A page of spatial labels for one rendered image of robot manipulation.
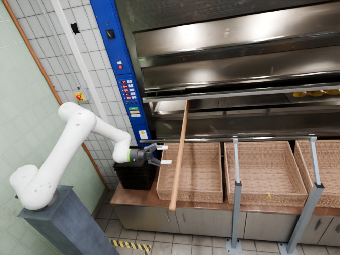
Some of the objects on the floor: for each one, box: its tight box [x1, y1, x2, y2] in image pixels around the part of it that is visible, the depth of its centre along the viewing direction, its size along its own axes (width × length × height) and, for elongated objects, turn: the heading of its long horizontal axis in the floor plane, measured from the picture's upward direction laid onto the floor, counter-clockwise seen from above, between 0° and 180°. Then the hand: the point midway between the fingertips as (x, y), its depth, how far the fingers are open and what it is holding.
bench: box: [110, 160, 340, 247], centre depth 186 cm, size 56×242×58 cm, turn 94°
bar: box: [140, 134, 325, 255], centre depth 156 cm, size 31×127×118 cm, turn 94°
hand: (168, 155), depth 127 cm, fingers open, 13 cm apart
